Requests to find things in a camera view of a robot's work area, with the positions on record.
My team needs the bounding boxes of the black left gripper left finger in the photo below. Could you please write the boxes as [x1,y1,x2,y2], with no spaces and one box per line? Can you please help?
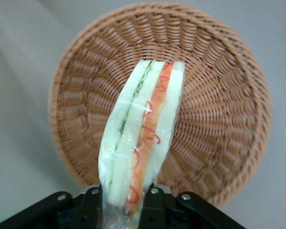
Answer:
[0,184,103,229]

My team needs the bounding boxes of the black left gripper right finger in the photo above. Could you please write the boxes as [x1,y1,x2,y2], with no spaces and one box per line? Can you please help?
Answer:
[138,183,245,229]

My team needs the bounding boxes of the triangle sandwich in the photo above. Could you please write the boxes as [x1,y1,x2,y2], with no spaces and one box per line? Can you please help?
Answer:
[97,59,186,229]

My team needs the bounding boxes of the brown round wicker basket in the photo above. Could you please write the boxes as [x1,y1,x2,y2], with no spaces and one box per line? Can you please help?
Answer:
[47,1,273,208]

